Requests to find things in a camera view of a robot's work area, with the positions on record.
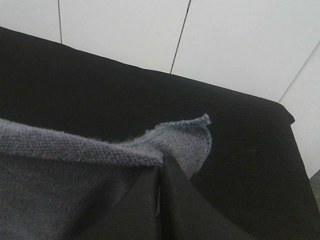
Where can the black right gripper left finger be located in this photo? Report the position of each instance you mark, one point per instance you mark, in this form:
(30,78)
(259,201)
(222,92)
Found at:
(135,215)

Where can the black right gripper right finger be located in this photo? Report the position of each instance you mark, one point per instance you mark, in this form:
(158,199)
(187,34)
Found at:
(186,215)

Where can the grey microfibre towel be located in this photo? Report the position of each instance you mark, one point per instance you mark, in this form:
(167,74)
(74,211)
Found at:
(53,182)

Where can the black table cloth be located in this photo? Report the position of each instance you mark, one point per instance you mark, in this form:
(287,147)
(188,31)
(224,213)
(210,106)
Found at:
(254,174)

